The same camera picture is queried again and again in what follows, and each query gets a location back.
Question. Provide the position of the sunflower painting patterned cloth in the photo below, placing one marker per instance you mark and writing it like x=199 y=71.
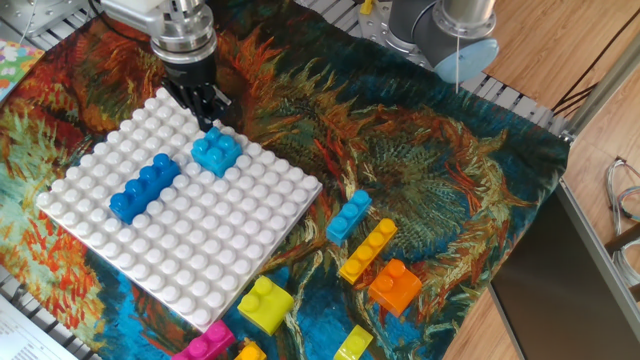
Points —
x=425 y=175

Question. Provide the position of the magenta three-stud block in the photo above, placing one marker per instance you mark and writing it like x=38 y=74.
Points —
x=205 y=345

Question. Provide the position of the dark blue four-stud block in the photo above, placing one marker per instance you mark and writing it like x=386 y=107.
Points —
x=140 y=192

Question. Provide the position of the yellow connector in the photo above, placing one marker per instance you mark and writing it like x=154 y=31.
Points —
x=366 y=7

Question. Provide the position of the small lime block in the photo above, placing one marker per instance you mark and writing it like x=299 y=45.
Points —
x=352 y=345

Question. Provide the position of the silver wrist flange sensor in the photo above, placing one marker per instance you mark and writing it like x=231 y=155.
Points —
x=182 y=32

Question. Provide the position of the printed white paper sheet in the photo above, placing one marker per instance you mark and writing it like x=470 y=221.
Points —
x=25 y=335

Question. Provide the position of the aluminium frame post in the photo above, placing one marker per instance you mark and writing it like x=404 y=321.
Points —
x=600 y=90

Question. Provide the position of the white zip tie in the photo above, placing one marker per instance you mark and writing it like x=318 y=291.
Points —
x=457 y=65

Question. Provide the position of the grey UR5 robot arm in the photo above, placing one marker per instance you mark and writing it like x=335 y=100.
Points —
x=440 y=30

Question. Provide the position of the aluminium bar beside panel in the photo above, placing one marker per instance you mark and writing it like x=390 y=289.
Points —
x=600 y=250

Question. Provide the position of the large lime two-stud block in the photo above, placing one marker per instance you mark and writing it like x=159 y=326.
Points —
x=265 y=307

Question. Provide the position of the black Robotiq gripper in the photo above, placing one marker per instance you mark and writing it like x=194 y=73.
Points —
x=192 y=72

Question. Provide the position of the white wrist adapter block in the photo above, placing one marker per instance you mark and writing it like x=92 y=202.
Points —
x=135 y=6

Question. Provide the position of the light blue three-stud block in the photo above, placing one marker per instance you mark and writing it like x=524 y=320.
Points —
x=350 y=215

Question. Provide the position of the large yellow four-stud block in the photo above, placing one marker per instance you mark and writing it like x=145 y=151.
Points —
x=250 y=352

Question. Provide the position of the silver perforated metal plate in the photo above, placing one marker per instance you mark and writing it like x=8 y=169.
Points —
x=50 y=15

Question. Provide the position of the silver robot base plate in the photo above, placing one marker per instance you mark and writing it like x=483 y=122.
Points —
x=375 y=25

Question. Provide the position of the white studded baseplate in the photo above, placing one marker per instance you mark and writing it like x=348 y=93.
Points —
x=190 y=250

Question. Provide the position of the dark grey panel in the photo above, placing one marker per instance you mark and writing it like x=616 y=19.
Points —
x=550 y=290

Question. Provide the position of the small yellow four-stud block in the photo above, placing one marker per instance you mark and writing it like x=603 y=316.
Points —
x=367 y=250

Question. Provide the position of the light blue square block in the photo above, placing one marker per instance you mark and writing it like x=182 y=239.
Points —
x=217 y=155

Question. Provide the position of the floral patterned sheet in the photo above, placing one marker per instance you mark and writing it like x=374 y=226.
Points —
x=15 y=65

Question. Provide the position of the orange two-stud block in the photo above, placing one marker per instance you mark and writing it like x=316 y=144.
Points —
x=395 y=290

